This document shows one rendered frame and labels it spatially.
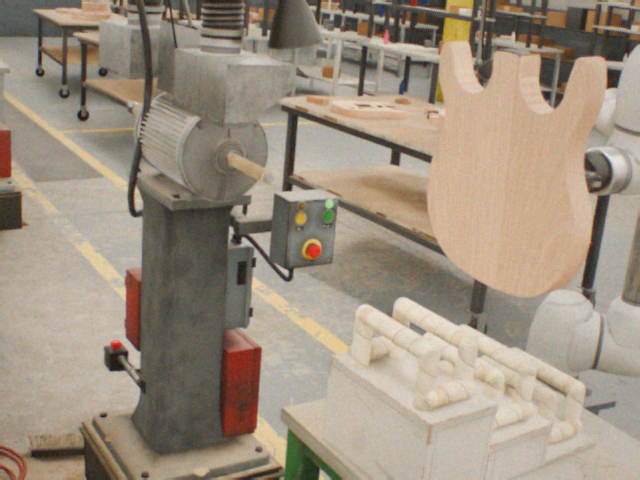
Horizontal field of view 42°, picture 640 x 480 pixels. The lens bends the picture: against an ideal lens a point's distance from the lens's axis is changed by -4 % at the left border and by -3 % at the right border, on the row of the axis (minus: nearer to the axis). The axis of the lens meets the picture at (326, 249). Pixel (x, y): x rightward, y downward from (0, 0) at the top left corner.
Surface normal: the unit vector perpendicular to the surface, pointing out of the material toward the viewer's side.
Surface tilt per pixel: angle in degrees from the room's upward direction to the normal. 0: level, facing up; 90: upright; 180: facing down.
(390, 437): 90
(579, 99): 94
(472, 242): 94
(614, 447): 0
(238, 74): 90
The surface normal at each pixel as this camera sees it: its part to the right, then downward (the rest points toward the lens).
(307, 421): 0.09, -0.94
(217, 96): -0.85, 0.10
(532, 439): 0.57, 0.31
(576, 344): -0.18, 0.25
